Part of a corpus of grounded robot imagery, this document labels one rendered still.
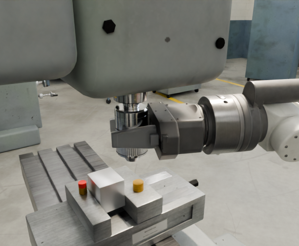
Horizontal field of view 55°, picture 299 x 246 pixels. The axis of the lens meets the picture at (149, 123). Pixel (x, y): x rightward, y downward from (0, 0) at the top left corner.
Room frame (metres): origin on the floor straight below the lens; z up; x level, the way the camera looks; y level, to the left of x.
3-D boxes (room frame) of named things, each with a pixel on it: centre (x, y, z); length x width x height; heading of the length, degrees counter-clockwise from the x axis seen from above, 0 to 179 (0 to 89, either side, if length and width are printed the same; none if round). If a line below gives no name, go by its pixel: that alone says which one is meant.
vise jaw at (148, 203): (0.51, 0.04, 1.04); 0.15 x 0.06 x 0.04; 34
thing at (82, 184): (0.48, 0.13, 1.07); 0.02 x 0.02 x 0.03
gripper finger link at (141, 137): (0.35, 0.02, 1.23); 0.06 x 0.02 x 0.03; 100
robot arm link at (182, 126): (0.39, -0.06, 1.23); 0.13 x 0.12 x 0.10; 9
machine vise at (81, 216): (0.50, 0.06, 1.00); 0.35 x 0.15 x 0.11; 124
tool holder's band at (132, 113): (0.38, 0.03, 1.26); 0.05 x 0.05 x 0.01
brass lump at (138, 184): (0.49, 0.02, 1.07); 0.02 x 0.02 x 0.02
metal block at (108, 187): (0.48, 0.09, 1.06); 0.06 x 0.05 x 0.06; 34
